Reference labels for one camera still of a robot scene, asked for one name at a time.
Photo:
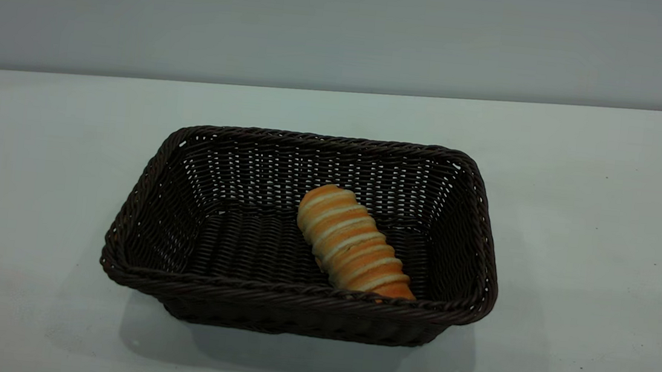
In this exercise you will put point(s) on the striped golden bread loaf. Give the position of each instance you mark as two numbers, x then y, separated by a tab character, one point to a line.
350	242

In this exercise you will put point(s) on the dark brown woven basket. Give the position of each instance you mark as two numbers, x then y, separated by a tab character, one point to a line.
235	298

